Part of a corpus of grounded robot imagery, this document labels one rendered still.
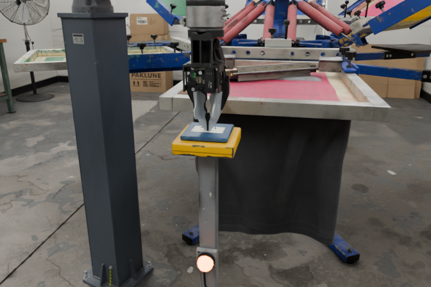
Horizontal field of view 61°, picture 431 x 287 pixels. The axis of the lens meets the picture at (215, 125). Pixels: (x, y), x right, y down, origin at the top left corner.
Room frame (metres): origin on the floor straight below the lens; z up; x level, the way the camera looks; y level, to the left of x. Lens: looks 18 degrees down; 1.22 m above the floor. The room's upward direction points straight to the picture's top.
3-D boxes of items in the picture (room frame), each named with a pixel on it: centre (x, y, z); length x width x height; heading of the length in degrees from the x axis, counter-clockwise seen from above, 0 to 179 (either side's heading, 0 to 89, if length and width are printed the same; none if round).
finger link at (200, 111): (0.73, 0.03, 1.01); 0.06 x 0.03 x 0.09; 169
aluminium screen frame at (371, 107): (1.29, -0.21, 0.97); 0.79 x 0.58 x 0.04; 169
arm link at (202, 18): (0.73, 0.02, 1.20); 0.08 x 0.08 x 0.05
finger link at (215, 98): (0.73, 0.00, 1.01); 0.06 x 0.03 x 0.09; 169
